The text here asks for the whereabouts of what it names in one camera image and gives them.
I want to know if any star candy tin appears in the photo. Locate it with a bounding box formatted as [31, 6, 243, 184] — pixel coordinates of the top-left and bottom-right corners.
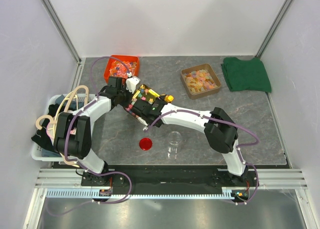
[125, 84, 168, 118]

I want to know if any yellow plastic scoop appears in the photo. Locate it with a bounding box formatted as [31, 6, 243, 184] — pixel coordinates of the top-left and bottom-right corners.
[164, 95, 174, 103]

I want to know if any orange candy box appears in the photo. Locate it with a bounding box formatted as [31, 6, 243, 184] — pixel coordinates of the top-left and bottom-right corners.
[104, 55, 140, 83]

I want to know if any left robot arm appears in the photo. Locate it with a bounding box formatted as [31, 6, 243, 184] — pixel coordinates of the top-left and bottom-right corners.
[53, 76, 140, 186]

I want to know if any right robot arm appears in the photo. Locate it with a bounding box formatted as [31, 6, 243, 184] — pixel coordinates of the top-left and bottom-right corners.
[128, 99, 248, 186]

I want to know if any red jar lid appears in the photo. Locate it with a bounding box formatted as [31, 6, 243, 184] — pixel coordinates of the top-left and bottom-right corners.
[139, 137, 153, 151]

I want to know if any clear glass jar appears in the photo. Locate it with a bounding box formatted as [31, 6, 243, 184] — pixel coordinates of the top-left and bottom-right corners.
[167, 131, 182, 160]

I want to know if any brown gummy candy box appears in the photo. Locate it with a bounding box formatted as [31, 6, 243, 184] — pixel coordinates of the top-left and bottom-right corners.
[180, 63, 221, 100]

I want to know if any beige clothes hanger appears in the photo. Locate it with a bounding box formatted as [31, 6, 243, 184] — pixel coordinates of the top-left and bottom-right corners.
[31, 85, 89, 161]

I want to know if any white laundry basket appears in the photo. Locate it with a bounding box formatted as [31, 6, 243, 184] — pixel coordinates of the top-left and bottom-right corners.
[31, 93, 95, 162]

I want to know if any green folded cloth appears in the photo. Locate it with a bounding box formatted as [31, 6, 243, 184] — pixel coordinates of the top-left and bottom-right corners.
[221, 57, 272, 93]

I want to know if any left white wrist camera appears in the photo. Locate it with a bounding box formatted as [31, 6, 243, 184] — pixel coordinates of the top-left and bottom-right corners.
[125, 76, 141, 94]

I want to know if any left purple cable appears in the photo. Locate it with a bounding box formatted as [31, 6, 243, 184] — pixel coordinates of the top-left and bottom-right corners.
[44, 55, 133, 216]

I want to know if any purple cable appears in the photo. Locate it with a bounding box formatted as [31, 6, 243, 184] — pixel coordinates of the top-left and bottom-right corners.
[142, 109, 262, 206]
[44, 55, 133, 216]

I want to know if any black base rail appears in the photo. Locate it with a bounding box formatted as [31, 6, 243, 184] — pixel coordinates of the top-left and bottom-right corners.
[81, 165, 259, 188]

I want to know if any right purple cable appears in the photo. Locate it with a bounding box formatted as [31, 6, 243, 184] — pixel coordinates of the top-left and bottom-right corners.
[142, 109, 262, 206]

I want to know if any white cable duct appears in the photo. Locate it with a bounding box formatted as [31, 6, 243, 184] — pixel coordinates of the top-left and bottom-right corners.
[46, 188, 242, 200]

